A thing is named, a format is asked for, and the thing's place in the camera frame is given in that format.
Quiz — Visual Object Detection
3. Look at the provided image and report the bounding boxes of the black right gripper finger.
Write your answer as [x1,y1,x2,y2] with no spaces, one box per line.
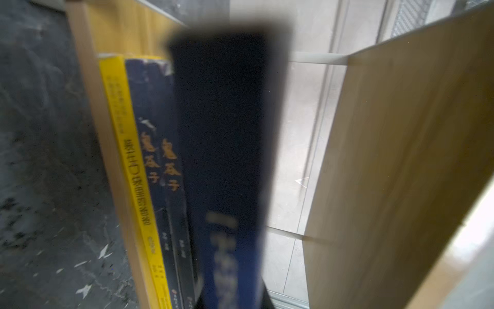
[261,283,275,309]

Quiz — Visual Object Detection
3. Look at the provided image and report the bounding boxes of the navy yellow-label front book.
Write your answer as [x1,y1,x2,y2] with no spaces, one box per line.
[169,21,291,308]

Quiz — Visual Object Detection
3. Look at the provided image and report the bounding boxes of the dark portrait book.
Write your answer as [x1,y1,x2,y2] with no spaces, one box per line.
[125,58,182,308]
[147,60,200,308]

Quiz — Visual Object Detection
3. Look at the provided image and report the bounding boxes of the white metal wooden shelf rack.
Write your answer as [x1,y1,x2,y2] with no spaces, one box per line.
[66,1,493,308]

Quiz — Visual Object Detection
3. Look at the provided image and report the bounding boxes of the yellow cartoon cover book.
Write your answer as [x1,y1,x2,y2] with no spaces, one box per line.
[99,55,172,308]

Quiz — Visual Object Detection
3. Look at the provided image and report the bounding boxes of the white mesh wall basket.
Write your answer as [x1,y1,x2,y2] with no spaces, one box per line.
[391,0,488,38]

